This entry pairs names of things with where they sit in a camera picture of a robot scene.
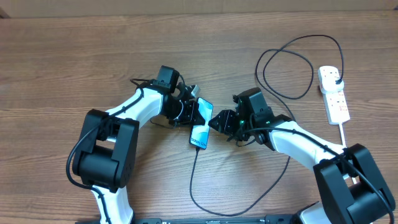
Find smartphone with blue screen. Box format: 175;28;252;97
189;98;213;149

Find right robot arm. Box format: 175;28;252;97
209;88;396;223

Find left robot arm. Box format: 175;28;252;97
65;80;213;223

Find white charger plug adapter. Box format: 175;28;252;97
320;76;345;94

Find white power strip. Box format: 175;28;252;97
317;65;351;126

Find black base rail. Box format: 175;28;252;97
130;214;297;224

